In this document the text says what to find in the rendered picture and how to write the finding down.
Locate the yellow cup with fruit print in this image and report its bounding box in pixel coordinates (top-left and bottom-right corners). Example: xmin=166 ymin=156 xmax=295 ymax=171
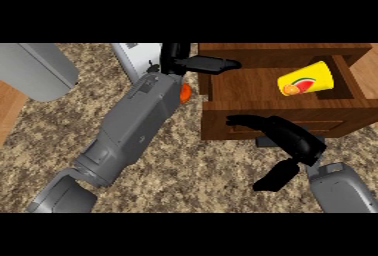
xmin=274 ymin=60 xmax=335 ymax=98

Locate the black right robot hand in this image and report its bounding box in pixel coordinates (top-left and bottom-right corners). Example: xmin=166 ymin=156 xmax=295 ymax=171
xmin=224 ymin=113 xmax=329 ymax=194

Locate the orange fruit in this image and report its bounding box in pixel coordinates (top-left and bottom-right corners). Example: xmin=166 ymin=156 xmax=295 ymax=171
xmin=178 ymin=83 xmax=193 ymax=105

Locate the brown wooden drawer front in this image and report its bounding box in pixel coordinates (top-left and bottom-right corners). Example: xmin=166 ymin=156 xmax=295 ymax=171
xmin=199 ymin=99 xmax=378 ymax=141

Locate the white appliance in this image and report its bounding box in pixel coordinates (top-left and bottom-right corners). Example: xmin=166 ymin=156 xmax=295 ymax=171
xmin=109 ymin=42 xmax=163 ymax=85

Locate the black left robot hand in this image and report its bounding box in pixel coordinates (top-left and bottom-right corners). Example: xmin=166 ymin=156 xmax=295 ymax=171
xmin=157 ymin=42 xmax=243 ymax=76

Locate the grey rounded appliance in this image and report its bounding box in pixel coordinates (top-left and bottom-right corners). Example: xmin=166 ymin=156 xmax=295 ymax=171
xmin=0 ymin=42 xmax=81 ymax=103

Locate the brown wooden drawer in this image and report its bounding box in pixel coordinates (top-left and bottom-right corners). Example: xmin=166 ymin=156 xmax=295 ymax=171
xmin=196 ymin=42 xmax=378 ymax=141
xmin=199 ymin=99 xmax=378 ymax=141

